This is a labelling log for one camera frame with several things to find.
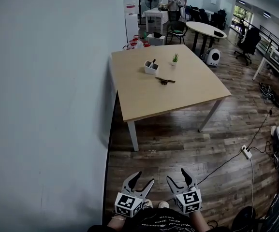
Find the dispenser water bottle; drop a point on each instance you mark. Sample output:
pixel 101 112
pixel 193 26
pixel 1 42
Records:
pixel 130 5

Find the black bowl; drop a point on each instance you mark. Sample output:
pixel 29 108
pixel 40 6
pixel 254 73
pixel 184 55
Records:
pixel 157 34

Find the black pouch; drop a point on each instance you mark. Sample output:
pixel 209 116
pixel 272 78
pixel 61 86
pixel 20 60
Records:
pixel 218 34

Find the black mesh chair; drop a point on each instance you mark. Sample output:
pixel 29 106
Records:
pixel 176 25

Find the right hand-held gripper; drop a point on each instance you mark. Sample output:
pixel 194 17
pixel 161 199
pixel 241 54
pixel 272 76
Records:
pixel 188 202

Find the person's left forearm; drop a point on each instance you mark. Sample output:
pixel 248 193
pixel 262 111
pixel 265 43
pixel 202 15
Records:
pixel 116 225

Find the person's black printed shirt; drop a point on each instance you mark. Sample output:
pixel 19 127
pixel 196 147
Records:
pixel 163 222

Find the green bottle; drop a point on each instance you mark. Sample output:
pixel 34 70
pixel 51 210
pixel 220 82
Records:
pixel 144 34

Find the black office chair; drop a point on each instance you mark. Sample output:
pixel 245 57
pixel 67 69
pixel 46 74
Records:
pixel 250 39

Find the person's right forearm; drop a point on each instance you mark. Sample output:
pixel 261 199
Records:
pixel 198 221

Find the round white meeting table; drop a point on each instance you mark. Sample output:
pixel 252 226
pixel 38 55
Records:
pixel 202 28

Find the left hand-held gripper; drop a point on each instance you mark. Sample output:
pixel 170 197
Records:
pixel 127 203

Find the white storage box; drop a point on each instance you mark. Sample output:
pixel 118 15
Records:
pixel 156 41

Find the red-capped water jug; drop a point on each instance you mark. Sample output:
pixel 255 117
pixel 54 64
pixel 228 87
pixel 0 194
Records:
pixel 146 44
pixel 132 43
pixel 136 37
pixel 127 47

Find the green item on chair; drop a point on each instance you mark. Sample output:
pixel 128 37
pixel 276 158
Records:
pixel 178 31

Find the small potted green plant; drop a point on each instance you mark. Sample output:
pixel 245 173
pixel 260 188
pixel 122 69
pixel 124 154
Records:
pixel 174 59

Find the black metal railing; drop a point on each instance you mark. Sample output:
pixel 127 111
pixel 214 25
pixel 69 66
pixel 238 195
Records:
pixel 274 35

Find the person's shoe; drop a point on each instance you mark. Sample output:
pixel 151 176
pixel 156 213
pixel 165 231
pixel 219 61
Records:
pixel 148 204
pixel 164 205

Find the white water dispenser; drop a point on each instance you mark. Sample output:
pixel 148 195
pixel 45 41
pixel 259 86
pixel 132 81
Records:
pixel 131 26

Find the white pet carrier backpack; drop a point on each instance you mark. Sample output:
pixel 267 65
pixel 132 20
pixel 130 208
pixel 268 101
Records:
pixel 213 57

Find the white microwave oven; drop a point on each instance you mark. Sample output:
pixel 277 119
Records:
pixel 277 57

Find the white pen holder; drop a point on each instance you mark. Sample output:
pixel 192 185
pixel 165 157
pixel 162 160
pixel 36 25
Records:
pixel 150 70

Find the black marker pen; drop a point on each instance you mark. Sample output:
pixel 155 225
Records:
pixel 153 61

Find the white power strip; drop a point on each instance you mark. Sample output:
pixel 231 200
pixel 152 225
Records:
pixel 246 152

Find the person's right shoe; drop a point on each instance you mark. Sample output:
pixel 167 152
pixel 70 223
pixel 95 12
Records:
pixel 164 205

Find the window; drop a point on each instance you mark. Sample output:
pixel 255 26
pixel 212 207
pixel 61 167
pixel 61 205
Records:
pixel 243 14

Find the person's left shoe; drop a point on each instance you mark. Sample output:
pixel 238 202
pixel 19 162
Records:
pixel 148 204

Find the table with white cloth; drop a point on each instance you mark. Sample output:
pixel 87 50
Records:
pixel 155 14

